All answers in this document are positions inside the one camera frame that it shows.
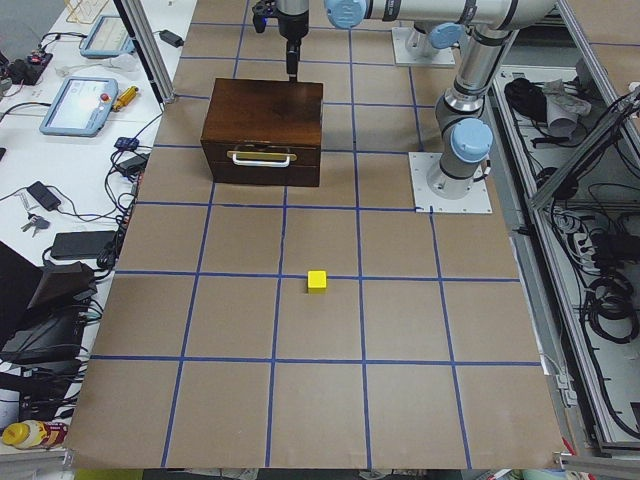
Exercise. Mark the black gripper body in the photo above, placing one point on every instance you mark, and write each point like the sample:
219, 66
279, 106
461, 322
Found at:
293, 26

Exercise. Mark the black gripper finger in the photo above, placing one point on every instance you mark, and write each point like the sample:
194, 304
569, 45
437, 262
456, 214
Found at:
292, 66

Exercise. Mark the dark wooden drawer box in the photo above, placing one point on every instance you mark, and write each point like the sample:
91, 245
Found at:
264, 132

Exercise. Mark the yellow block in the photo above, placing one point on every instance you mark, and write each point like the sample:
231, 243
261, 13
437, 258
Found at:
317, 281

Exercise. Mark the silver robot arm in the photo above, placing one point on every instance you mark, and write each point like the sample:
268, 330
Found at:
498, 15
467, 140

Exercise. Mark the black power adapter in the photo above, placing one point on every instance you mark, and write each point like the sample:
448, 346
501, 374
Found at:
171, 38

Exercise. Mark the yellow screwdriver tool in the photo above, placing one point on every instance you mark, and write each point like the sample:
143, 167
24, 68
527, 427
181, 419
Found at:
125, 98

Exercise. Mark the far blue teach pendant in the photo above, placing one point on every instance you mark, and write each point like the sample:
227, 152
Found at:
107, 38

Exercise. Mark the blue teach pendant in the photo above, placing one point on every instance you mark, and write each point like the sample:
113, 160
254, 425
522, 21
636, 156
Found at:
107, 38
81, 107

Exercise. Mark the near blue teach pendant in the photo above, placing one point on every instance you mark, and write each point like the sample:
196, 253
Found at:
81, 107

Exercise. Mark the black laptop brick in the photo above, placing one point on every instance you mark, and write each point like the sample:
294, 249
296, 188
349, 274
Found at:
81, 245

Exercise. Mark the black smartphone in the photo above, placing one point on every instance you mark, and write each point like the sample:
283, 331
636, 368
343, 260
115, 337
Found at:
44, 196

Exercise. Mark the keys bunch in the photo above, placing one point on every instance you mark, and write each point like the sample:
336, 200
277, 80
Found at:
35, 223

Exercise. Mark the yellow bottle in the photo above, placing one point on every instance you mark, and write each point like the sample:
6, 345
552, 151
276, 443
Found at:
32, 434

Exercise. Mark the aluminium frame post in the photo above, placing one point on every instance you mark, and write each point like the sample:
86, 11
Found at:
138, 27

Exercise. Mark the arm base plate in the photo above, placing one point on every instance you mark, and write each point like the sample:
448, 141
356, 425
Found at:
413, 48
434, 192

